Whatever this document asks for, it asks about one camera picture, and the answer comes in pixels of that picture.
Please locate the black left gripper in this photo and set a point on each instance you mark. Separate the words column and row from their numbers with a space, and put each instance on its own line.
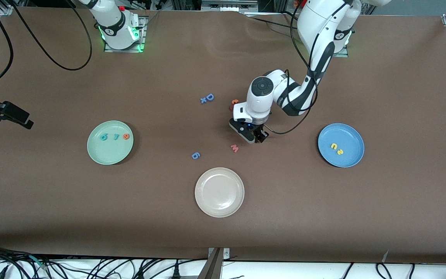
column 262, row 134

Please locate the teal digit six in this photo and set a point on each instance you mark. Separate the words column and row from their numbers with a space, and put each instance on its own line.
column 104, row 136

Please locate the orange letter e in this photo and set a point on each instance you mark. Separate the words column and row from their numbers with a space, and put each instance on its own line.
column 126, row 136

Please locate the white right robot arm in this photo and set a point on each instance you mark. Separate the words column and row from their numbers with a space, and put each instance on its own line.
column 114, row 27

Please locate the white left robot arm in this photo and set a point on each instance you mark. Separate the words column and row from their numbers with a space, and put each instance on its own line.
column 319, row 23

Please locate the pink letter w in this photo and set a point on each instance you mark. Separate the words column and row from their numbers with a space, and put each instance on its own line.
column 234, row 148

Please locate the blue letter D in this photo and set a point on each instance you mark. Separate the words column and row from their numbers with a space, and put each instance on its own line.
column 210, row 97

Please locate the blue digit six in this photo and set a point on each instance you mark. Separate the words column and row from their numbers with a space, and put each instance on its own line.
column 195, row 155

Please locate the beige plate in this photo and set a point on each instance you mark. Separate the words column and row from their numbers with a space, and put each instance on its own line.
column 219, row 192

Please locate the blue plate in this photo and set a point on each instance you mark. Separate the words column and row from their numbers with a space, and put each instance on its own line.
column 347, row 135

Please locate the light green plate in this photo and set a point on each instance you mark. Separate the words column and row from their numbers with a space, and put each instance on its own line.
column 110, row 153

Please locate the brown table mat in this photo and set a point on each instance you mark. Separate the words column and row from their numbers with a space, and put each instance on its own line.
column 52, row 213

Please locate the white power strip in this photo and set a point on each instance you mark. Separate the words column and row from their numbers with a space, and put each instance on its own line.
column 230, row 6

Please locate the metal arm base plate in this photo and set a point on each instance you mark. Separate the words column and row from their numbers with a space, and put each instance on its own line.
column 108, row 48
column 345, row 54

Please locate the aluminium profile post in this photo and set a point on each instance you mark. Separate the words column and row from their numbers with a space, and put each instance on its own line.
column 213, row 267

